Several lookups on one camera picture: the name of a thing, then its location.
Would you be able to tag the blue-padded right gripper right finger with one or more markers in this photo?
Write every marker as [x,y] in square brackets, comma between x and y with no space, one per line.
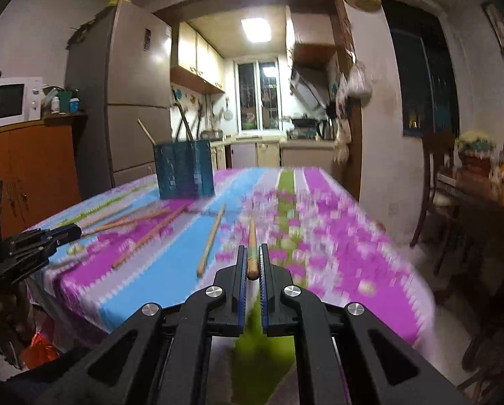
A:
[277,318]

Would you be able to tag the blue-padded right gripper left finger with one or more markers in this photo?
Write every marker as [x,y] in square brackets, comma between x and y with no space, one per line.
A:
[228,317]

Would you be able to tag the wooden chopstick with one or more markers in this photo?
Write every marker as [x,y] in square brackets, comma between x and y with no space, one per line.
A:
[124,222]
[252,261]
[148,236]
[146,132]
[211,238]

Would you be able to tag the kitchen window with bars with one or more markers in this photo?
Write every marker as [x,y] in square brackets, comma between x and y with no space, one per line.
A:
[258,95]

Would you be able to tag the orange wooden cabinet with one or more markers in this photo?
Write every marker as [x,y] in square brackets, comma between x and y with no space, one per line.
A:
[38,171]

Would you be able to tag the floral striped tablecloth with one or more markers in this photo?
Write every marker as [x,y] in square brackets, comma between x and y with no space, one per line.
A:
[362,310]

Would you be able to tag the perforated metal utensil holder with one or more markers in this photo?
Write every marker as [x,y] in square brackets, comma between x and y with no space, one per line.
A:
[184,169]

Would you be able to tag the white microwave oven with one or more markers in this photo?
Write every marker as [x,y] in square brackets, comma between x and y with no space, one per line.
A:
[20,100]

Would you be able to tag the stainless electric kettle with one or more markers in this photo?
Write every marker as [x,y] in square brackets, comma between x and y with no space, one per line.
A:
[325,130]

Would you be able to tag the black wok on stove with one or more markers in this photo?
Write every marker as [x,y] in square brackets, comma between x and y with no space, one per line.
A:
[304,123]

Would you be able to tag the steel range hood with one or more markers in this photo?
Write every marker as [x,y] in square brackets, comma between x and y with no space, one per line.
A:
[311,86]

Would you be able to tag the dark wooden side table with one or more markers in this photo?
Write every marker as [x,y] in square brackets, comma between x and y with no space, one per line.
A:
[481,218]

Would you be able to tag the dark wooden chair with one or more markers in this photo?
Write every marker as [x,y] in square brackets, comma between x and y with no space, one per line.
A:
[438,155]

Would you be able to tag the beige refrigerator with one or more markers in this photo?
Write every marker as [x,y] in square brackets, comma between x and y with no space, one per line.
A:
[120,65]

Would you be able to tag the white hanging plastic bag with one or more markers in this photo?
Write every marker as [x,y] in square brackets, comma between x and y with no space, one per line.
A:
[358,84]

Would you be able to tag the flower pot with yellow flowers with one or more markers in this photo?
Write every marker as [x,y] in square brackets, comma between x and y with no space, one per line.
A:
[475,150]

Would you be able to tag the dark window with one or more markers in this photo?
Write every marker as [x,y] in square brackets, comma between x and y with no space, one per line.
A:
[427,84]

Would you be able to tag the framed elephant picture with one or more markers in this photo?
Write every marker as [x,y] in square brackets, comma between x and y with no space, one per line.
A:
[496,21]

